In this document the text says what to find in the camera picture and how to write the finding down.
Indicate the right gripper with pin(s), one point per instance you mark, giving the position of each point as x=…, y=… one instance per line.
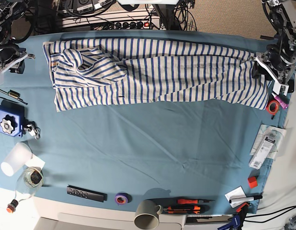
x=12, y=58

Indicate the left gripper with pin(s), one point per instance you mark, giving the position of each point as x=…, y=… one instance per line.
x=281, y=63

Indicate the blue white striped T-shirt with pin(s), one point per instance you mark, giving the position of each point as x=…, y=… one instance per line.
x=116, y=71

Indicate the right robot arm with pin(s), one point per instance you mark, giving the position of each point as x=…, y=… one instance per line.
x=11, y=10

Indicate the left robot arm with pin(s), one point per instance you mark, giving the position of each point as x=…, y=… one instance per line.
x=282, y=16

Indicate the thin metal tool with brass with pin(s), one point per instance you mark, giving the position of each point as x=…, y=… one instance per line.
x=14, y=95

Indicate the small black square box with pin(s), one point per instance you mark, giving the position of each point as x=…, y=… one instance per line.
x=291, y=84

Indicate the orange tape roll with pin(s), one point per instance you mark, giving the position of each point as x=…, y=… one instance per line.
x=273, y=107

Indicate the purple white glue tube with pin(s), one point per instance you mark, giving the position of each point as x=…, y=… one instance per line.
x=282, y=103

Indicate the blue box with black knob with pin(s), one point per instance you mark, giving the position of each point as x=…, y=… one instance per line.
x=12, y=120

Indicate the silver padlock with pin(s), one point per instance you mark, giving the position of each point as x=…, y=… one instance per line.
x=33, y=130

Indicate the black white product package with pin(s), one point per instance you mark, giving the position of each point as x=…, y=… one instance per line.
x=263, y=150

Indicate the white plastic cup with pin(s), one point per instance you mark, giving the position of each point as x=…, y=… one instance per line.
x=16, y=159

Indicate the white paper note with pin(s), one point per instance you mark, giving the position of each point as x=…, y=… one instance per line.
x=35, y=162

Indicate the teal table cloth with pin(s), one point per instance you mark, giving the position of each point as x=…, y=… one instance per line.
x=154, y=151

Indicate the red cube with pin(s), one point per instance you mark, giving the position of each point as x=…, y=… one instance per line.
x=253, y=182

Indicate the clear glass bottle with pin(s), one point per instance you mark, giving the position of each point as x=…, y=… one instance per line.
x=27, y=185

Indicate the black power strip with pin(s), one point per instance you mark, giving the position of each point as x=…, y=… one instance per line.
x=147, y=25

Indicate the white paper card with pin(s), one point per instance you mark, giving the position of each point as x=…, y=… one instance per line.
x=235, y=194

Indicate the black remote control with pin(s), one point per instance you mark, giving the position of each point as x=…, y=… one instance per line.
x=86, y=193

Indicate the orange black screwdriver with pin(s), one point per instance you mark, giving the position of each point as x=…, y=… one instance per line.
x=182, y=201

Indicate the orange black utility knife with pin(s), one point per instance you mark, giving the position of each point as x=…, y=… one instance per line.
x=189, y=209

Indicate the blue black bar clamp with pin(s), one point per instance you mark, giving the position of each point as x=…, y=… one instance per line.
x=237, y=220

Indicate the purple tape roll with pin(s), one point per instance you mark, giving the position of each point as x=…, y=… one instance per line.
x=121, y=198

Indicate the grey ceramic mug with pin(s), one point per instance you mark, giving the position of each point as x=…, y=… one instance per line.
x=147, y=215

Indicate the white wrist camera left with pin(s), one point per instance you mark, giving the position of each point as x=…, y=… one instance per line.
x=279, y=88

